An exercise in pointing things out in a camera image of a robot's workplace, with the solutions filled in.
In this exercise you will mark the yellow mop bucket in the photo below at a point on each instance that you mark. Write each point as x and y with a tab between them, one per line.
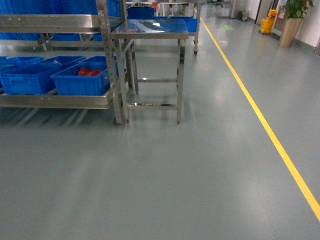
267	23

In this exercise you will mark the blue bin with red parts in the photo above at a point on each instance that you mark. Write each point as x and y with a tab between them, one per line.
89	77

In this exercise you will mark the blue bin left of red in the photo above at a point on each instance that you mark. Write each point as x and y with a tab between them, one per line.
35	78

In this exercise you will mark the steel shelf rack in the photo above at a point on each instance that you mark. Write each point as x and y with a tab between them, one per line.
67	24

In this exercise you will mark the potted plant in tan pot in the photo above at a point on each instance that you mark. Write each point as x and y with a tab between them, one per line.
294	11

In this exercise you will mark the small steel table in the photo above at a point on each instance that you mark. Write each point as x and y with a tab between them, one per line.
134	29

